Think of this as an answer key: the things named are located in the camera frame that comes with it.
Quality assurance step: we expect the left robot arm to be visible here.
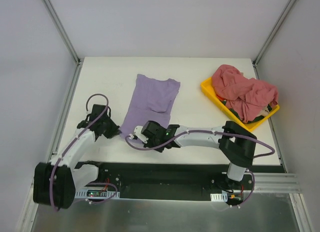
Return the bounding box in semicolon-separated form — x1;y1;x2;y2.
32;104;120;210

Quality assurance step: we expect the yellow plastic tray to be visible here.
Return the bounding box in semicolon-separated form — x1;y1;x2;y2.
200;77;280;132

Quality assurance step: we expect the right aluminium frame post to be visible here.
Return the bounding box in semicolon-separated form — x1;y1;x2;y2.
252;0;299;68

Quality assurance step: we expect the white cloth in tray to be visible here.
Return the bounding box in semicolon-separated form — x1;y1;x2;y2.
257;107;272;118

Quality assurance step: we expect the aluminium frame post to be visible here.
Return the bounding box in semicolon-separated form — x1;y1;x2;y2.
37;0;85;67
252;0;299;68

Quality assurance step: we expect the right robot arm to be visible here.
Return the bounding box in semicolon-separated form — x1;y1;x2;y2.
133;120;257;190

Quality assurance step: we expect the white slotted cable duct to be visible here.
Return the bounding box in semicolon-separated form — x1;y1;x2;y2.
74;189;120;200

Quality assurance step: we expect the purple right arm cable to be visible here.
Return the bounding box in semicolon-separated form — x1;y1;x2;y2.
124;130;276;173

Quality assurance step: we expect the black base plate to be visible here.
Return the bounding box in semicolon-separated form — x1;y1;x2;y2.
48;159;255;200

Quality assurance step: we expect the green t shirt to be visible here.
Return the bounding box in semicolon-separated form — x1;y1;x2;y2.
229;104;272;124

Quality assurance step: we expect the purple t shirt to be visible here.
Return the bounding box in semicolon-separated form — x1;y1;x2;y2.
120;74;181;139

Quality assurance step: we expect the pink t shirt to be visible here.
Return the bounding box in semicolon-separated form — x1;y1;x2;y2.
211;64;279;122

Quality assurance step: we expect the left aluminium frame post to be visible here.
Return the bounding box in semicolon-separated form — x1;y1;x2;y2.
37;0;85;67

